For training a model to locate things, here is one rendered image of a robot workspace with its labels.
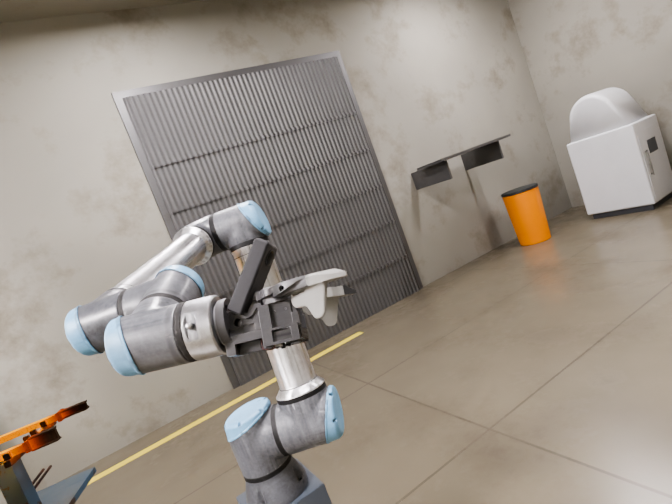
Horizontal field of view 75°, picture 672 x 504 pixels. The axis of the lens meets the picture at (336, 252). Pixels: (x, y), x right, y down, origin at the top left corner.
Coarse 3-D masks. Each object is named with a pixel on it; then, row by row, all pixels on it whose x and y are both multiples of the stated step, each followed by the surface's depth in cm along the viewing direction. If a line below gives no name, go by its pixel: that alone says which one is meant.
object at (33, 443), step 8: (40, 432) 142; (48, 432) 142; (56, 432) 142; (32, 440) 141; (40, 440) 141; (48, 440) 142; (56, 440) 142; (16, 448) 139; (24, 448) 139; (32, 448) 141; (0, 456) 139
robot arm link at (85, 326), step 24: (192, 240) 118; (144, 264) 98; (168, 264) 100; (192, 264) 112; (120, 288) 82; (72, 312) 76; (96, 312) 74; (120, 312) 73; (72, 336) 74; (96, 336) 74
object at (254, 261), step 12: (264, 240) 65; (252, 252) 64; (264, 252) 64; (252, 264) 64; (264, 264) 65; (240, 276) 64; (252, 276) 64; (264, 276) 67; (240, 288) 63; (252, 288) 64; (240, 300) 63; (240, 312) 63
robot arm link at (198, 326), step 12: (192, 300) 65; (204, 300) 64; (216, 300) 65; (192, 312) 62; (204, 312) 62; (192, 324) 61; (204, 324) 61; (192, 336) 61; (204, 336) 61; (216, 336) 62; (192, 348) 61; (204, 348) 62; (216, 348) 62
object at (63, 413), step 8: (72, 408) 164; (80, 408) 165; (48, 416) 165; (56, 416) 162; (64, 416) 164; (32, 424) 162; (16, 432) 161; (24, 432) 161; (0, 440) 160; (8, 440) 161
